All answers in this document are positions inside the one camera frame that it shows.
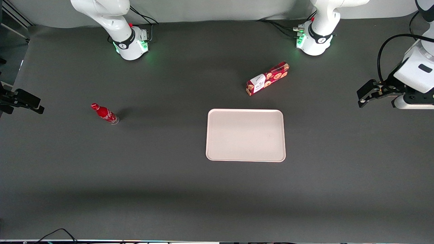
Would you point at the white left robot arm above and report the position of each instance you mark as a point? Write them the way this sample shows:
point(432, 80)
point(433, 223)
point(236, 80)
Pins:
point(318, 35)

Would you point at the red cola bottle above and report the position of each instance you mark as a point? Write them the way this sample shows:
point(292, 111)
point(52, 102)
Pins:
point(104, 113)

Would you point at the aluminium frame profile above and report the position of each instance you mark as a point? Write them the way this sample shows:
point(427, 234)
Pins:
point(15, 15)

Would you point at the cream plastic tray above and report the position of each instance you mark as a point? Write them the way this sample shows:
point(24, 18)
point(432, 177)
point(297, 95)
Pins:
point(245, 135)

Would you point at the red tartan cookie box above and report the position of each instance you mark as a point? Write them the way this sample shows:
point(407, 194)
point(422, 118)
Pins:
point(268, 78)

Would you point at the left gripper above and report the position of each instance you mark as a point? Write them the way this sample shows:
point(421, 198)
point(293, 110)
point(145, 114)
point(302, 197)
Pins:
point(388, 86)

